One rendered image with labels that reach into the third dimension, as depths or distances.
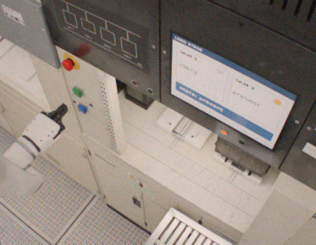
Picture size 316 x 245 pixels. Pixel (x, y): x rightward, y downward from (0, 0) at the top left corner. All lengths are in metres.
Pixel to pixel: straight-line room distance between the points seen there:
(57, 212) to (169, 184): 1.11
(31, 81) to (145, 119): 0.59
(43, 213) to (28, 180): 1.36
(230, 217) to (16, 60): 1.25
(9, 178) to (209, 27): 0.68
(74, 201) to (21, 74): 0.92
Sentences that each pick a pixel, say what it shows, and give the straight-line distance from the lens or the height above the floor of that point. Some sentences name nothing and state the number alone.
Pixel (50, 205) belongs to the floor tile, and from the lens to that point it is 2.51.
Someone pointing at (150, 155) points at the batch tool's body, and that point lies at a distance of 1.58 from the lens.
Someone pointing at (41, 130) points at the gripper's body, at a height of 1.22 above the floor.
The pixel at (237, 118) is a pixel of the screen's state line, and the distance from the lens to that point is 0.91.
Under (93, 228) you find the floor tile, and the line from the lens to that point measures 2.40.
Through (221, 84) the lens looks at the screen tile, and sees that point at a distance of 0.85.
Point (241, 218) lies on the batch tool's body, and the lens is 1.50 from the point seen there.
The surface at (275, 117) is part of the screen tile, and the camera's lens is 0.84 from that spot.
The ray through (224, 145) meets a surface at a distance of 1.44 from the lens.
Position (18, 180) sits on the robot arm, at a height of 1.29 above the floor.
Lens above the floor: 2.27
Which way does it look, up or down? 58 degrees down
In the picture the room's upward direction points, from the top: 1 degrees counter-clockwise
